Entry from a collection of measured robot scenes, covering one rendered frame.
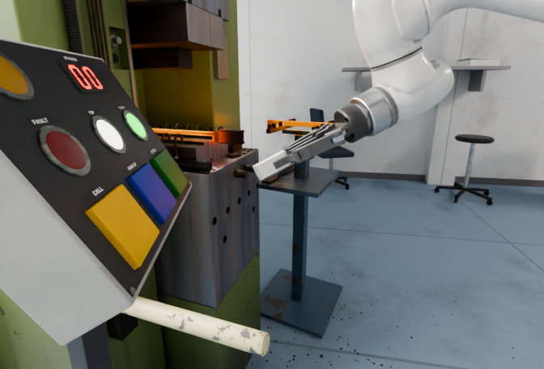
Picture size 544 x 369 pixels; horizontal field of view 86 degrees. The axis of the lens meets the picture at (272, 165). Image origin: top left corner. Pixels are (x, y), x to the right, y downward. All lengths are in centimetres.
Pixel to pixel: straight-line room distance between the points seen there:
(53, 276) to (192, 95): 105
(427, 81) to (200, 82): 88
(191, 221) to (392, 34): 71
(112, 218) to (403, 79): 53
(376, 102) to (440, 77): 14
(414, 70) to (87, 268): 59
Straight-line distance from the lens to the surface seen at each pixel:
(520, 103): 444
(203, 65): 126
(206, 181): 85
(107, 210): 34
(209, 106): 125
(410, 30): 63
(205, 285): 102
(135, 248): 34
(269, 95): 391
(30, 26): 76
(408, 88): 63
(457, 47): 400
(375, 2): 63
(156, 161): 50
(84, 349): 60
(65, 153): 35
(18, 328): 116
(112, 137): 44
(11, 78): 37
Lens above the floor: 115
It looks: 15 degrees down
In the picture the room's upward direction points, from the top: straight up
